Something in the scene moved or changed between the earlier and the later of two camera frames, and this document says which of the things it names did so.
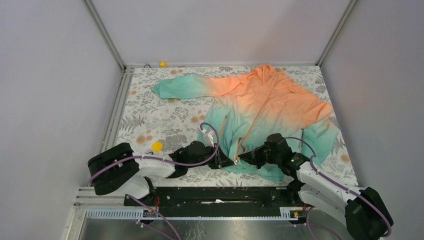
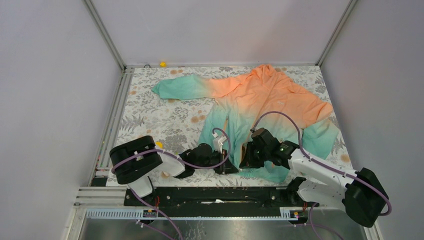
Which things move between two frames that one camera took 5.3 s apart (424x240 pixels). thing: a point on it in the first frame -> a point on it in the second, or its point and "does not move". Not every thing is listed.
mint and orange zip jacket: [264, 120] does not move
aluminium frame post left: [105, 34] does not move
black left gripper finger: [224, 160] -> [229, 168]
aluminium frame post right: [336, 32] does not move
